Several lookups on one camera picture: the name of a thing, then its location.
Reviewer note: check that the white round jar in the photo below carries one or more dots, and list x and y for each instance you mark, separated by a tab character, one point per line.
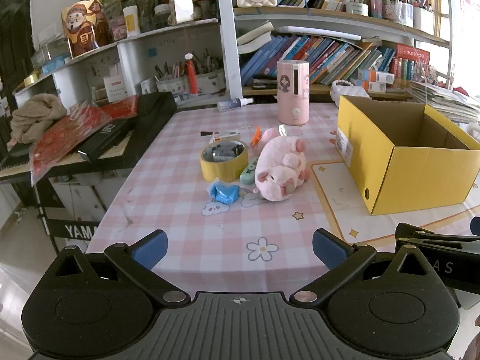
356	8

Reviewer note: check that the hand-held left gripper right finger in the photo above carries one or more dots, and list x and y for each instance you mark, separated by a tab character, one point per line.
330	249

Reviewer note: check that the orange clip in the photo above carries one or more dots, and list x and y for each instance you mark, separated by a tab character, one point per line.
255	135

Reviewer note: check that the stack of papers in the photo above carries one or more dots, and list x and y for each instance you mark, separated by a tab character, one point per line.
446	101

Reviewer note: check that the clear silver pouch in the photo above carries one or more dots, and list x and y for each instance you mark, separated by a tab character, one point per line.
183	2

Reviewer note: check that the white bookshelf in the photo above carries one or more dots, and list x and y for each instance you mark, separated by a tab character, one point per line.
227	26

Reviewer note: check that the yellow tape roll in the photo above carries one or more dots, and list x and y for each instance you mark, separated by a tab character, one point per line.
221	172

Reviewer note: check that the pink pig plush toy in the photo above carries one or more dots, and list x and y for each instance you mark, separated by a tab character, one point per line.
279	161

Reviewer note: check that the green correction tape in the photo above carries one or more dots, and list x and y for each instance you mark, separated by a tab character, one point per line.
247	172

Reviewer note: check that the orange white medicine boxes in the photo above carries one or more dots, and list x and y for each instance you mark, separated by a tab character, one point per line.
375	80

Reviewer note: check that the fortune god printed container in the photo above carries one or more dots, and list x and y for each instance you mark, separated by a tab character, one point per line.
80	30

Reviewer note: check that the red boxed book set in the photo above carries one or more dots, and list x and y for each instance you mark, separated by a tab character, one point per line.
410	63

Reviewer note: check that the small spray bottle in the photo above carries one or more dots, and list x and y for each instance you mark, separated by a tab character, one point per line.
232	104

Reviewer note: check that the white beaded bag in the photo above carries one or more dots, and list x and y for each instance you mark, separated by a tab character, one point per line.
348	92

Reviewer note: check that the gold foil item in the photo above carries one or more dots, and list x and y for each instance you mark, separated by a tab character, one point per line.
32	78

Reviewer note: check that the yellow cardboard box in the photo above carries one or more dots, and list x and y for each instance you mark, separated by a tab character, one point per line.
412	172

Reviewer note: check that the white paper roll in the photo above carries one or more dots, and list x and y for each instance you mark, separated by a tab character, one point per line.
318	33

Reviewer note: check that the pink humidifier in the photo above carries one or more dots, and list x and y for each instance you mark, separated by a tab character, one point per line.
292	93

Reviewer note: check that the grey toy car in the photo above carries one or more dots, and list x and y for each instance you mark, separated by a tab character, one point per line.
225	152

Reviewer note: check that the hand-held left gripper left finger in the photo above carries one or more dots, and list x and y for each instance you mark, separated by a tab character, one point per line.
150	249

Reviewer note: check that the large red plastic packet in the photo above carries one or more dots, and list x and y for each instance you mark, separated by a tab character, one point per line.
60	138

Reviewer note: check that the white card red label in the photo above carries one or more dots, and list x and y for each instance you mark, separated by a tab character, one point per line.
115	88

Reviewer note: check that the white bottle yellow label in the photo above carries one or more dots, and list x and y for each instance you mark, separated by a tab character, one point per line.
131	22

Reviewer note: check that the stack of black notebooks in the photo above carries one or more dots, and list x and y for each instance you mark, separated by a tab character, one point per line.
266	81

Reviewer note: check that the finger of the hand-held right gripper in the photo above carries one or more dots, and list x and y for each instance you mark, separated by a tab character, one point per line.
442	242

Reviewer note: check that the small red packet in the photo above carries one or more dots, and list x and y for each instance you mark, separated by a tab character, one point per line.
122	107

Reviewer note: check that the black electronic keyboard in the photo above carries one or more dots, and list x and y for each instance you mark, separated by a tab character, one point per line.
153	120

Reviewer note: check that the white pen holder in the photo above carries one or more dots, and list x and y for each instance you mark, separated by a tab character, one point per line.
172	86
210	84

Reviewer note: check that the pink checkered tablecloth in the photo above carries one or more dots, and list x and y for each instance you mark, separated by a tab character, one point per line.
180	228

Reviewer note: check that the small white red-label box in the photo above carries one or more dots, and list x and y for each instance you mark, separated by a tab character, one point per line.
227	135

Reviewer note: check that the white brush container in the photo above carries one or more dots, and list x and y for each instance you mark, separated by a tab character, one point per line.
423	18

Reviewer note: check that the red tassel ornament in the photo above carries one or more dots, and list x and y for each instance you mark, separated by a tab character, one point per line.
192	78

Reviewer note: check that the blue tissue pack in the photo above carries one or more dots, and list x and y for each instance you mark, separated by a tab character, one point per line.
54	63

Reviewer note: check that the row of leaning books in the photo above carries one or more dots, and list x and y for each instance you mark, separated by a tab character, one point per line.
322	60

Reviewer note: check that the beige crumpled cloth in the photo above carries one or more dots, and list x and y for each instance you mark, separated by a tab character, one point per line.
33	114

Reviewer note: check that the long black box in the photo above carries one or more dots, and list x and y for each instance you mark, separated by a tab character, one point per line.
103	138

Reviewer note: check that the blue wrapper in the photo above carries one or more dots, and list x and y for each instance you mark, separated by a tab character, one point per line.
225	193

